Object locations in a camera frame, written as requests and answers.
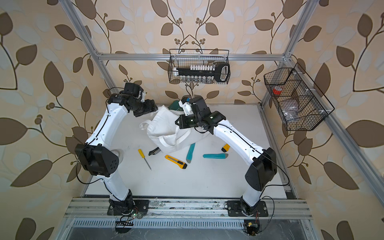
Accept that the yellow handle screwdriver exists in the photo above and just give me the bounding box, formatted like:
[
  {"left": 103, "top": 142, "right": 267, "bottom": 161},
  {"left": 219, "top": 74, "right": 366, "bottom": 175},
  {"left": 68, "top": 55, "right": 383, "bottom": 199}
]
[{"left": 138, "top": 149, "right": 152, "bottom": 170}]

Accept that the white printed tote bag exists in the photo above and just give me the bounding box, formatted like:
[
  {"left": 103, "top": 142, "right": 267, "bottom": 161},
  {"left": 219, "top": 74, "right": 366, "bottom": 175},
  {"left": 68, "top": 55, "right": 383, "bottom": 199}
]
[{"left": 139, "top": 106, "right": 209, "bottom": 154}]

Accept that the clear plastic bag in basket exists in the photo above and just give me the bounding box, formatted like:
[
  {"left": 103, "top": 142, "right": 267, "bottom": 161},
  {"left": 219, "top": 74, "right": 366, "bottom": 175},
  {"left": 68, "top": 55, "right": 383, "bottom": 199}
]
[{"left": 281, "top": 99, "right": 299, "bottom": 121}]

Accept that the black wire basket right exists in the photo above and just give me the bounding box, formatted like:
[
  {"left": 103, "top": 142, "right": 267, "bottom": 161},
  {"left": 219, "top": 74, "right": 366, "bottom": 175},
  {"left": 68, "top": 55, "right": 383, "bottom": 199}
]
[{"left": 264, "top": 63, "right": 335, "bottom": 131}]

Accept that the clear tape roll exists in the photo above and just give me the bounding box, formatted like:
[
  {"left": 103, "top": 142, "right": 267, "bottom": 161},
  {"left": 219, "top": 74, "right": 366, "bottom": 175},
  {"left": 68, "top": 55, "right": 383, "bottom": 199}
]
[{"left": 111, "top": 149, "right": 124, "bottom": 165}]

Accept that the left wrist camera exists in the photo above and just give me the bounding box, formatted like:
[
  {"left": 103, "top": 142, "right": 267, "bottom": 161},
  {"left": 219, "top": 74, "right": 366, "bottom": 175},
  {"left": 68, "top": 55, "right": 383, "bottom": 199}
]
[{"left": 122, "top": 83, "right": 146, "bottom": 102}]

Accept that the red small item in basket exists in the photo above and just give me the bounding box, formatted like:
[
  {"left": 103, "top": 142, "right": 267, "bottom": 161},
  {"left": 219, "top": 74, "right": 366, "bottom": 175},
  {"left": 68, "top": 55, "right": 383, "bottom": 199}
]
[{"left": 273, "top": 86, "right": 284, "bottom": 96}]

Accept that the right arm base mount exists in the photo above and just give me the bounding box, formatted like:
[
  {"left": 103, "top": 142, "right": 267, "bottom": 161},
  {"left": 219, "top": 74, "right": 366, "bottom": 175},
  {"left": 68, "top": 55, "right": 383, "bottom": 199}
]
[{"left": 225, "top": 199, "right": 269, "bottom": 217}]

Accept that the green plastic tool case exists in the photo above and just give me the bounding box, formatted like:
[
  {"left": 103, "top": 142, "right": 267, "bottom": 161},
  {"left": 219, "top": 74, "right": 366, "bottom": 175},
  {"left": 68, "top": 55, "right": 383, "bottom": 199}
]
[{"left": 168, "top": 100, "right": 183, "bottom": 111}]

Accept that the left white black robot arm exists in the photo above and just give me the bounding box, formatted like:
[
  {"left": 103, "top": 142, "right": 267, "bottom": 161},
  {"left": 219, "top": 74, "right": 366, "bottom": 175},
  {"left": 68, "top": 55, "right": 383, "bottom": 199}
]
[{"left": 75, "top": 93, "right": 158, "bottom": 202}]

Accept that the small yellow utility knife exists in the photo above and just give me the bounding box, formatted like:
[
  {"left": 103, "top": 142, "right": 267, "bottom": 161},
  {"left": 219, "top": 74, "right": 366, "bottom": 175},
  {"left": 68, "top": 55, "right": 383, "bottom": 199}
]
[{"left": 222, "top": 144, "right": 230, "bottom": 153}]

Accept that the black grey utility knife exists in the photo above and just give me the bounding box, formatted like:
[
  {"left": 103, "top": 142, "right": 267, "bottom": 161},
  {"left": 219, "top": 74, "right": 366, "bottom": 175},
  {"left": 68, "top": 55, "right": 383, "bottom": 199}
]
[{"left": 149, "top": 147, "right": 161, "bottom": 156}]

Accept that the black wire basket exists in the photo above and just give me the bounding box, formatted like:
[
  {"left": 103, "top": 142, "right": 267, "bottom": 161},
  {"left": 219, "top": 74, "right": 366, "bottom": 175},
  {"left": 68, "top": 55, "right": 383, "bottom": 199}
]
[
  {"left": 168, "top": 49, "right": 231, "bottom": 85},
  {"left": 264, "top": 63, "right": 335, "bottom": 131}
]

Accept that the black socket bit set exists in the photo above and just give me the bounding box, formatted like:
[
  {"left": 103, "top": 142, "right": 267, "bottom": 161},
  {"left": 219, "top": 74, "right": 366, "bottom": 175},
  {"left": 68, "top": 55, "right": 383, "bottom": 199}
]
[{"left": 169, "top": 63, "right": 231, "bottom": 84}]

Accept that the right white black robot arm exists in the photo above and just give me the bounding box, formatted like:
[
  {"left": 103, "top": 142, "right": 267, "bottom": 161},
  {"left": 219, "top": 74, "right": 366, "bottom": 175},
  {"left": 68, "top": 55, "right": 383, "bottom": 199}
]
[{"left": 175, "top": 111, "right": 278, "bottom": 208}]

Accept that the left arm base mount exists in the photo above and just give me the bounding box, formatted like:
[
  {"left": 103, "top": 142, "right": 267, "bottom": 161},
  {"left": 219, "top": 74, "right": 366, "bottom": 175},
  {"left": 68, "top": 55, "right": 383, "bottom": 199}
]
[{"left": 107, "top": 199, "right": 150, "bottom": 218}]

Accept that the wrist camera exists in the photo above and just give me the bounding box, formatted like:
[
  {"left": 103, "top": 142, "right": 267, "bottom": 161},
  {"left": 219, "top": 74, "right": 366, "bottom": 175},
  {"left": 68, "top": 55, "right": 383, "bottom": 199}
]
[
  {"left": 179, "top": 96, "right": 211, "bottom": 117},
  {"left": 122, "top": 83, "right": 146, "bottom": 102}
]

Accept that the yellow black utility knife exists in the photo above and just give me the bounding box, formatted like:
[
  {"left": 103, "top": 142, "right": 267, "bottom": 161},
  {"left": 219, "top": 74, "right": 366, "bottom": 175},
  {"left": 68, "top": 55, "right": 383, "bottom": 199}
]
[{"left": 165, "top": 155, "right": 188, "bottom": 169}]

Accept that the black wire basket centre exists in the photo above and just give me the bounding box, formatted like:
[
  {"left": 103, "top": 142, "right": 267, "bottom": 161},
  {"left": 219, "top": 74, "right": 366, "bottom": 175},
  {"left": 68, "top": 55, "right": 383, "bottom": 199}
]
[{"left": 168, "top": 49, "right": 231, "bottom": 85}]

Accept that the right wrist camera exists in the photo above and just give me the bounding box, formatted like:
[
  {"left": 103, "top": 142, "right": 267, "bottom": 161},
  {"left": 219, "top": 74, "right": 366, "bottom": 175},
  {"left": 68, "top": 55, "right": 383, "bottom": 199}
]
[{"left": 179, "top": 96, "right": 211, "bottom": 117}]

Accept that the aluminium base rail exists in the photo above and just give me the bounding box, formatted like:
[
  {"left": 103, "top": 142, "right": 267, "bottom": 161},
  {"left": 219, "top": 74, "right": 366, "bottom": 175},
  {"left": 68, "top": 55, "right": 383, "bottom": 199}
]
[{"left": 64, "top": 198, "right": 313, "bottom": 220}]

